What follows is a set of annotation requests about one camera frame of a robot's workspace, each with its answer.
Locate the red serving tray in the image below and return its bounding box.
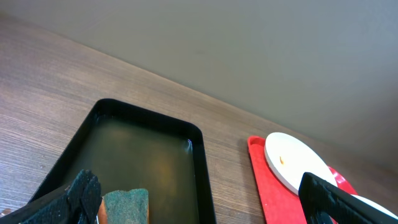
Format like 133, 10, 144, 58
247, 135, 358, 224

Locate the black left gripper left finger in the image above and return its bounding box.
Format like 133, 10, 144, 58
20, 170, 102, 224

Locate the green orange scrub sponge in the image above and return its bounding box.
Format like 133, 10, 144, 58
97, 189, 149, 224

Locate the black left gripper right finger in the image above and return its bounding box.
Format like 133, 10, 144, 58
298, 172, 397, 224

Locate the black water tray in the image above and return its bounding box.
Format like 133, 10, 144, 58
0, 98, 217, 224

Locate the white plate tray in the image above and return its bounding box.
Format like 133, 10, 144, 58
352, 194, 398, 219
264, 133, 337, 195

